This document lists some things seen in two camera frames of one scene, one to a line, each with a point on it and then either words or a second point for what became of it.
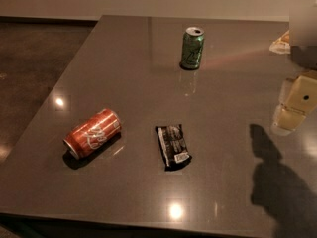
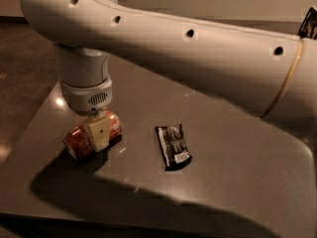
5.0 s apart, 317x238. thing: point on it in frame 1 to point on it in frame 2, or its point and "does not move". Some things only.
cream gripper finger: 298,98 to 89,99
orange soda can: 93,133 does not move
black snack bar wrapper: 172,145 does not move
